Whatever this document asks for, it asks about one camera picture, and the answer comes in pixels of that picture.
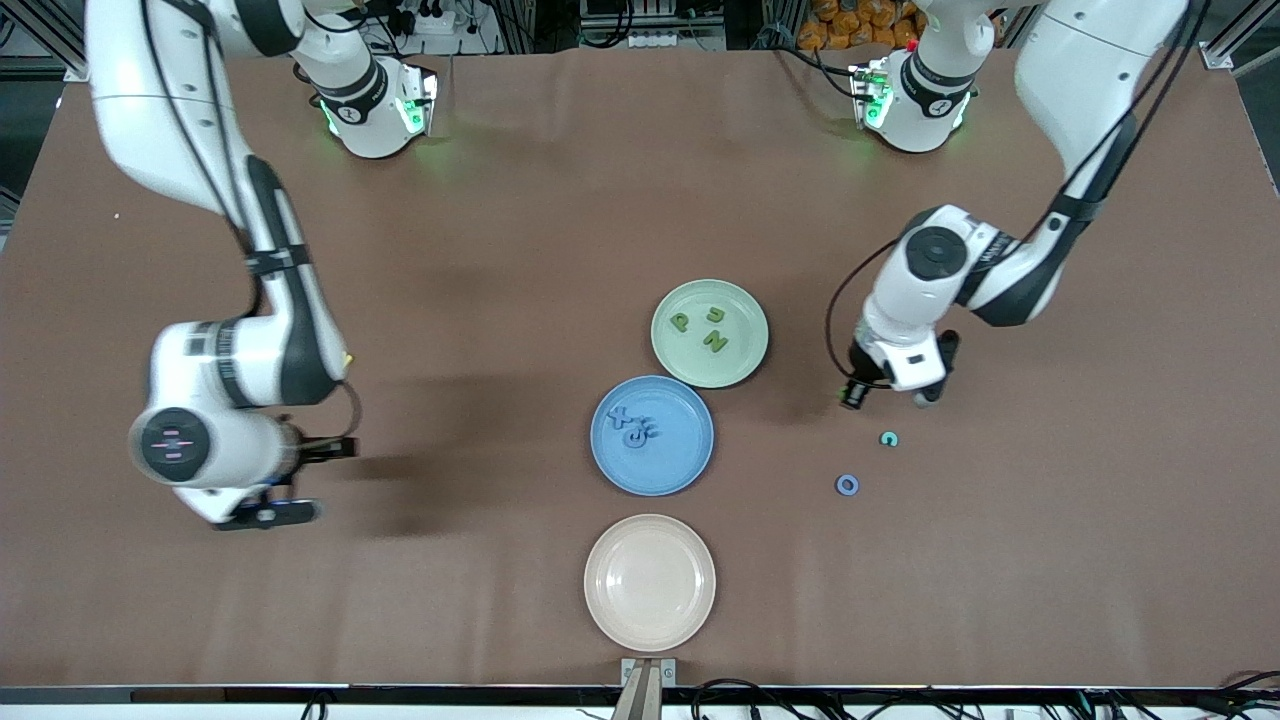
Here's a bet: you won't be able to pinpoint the light green plate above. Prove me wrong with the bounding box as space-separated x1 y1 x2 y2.
650 278 771 390

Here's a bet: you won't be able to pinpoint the blue plate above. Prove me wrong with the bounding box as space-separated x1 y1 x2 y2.
589 375 716 498

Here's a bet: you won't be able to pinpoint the brown table cover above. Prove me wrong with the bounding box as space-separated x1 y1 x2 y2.
0 45 1280 691

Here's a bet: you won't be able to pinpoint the beige plate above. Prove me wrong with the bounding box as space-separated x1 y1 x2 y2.
583 513 718 654

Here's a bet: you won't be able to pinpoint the bag of orange fruits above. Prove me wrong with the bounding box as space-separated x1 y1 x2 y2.
797 0 921 51

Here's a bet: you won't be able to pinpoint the black equipment rack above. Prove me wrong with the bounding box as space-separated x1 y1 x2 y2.
578 0 728 51

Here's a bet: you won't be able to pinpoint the white power strip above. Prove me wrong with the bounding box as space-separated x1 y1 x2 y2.
395 0 471 36

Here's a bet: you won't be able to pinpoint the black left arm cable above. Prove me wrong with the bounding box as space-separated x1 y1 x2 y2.
825 0 1213 389

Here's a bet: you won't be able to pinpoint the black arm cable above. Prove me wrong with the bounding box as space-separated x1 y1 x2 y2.
825 0 1213 389
140 0 362 441

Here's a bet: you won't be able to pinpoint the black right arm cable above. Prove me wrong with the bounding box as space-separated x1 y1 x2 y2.
140 0 362 441

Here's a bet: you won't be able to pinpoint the tangled black cables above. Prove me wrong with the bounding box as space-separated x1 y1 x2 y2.
690 675 1280 720

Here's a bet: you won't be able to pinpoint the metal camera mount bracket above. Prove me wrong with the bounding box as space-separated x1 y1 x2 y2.
621 657 677 720

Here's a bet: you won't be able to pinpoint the aluminium frame profile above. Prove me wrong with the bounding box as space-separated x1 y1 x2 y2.
1200 0 1280 73
0 0 96 83

